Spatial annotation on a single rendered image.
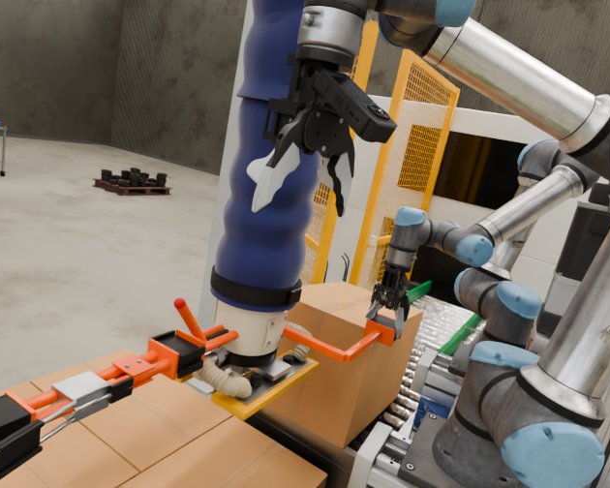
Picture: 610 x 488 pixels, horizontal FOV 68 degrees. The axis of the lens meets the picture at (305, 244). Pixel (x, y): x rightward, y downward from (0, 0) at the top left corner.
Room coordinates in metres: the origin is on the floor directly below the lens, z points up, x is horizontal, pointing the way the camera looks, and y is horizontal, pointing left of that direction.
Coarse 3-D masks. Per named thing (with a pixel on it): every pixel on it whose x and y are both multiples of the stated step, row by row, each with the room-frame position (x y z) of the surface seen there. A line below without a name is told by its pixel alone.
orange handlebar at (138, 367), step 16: (224, 336) 0.97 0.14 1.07; (288, 336) 1.07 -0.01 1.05; (304, 336) 1.05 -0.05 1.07; (368, 336) 1.13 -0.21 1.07; (336, 352) 1.00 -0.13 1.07; (352, 352) 1.02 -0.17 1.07; (112, 368) 0.75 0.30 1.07; (128, 368) 0.75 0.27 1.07; (144, 368) 0.76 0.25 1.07; (160, 368) 0.79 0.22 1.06; (32, 400) 0.62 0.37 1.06; (48, 400) 0.64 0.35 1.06
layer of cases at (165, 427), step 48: (48, 384) 1.39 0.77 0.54; (144, 384) 1.51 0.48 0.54; (96, 432) 1.21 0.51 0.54; (144, 432) 1.26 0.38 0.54; (192, 432) 1.30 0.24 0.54; (240, 432) 1.35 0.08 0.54; (0, 480) 0.97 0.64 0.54; (48, 480) 1.00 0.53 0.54; (96, 480) 1.03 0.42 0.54; (144, 480) 1.07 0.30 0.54; (192, 480) 1.10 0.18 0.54; (240, 480) 1.14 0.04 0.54; (288, 480) 1.18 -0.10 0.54
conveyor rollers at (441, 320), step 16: (416, 304) 3.15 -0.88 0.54; (432, 304) 3.20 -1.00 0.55; (448, 304) 3.30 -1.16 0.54; (432, 320) 2.90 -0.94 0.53; (448, 320) 2.94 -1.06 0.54; (464, 320) 2.99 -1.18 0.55; (480, 320) 3.09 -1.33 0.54; (416, 336) 2.58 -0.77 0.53; (432, 336) 2.62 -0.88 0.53; (448, 336) 2.67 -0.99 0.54; (416, 352) 2.31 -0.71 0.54; (400, 400) 1.78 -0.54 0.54; (416, 400) 1.83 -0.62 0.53; (384, 416) 1.63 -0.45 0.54; (400, 416) 1.68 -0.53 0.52; (368, 432) 1.49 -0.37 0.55; (352, 448) 1.40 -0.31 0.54
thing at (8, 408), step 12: (0, 396) 0.60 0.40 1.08; (12, 396) 0.60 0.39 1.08; (0, 408) 0.57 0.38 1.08; (12, 408) 0.58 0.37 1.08; (24, 408) 0.58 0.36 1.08; (0, 420) 0.55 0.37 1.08; (12, 420) 0.55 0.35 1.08; (24, 420) 0.57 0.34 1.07; (0, 432) 0.54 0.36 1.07; (12, 432) 0.55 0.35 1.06
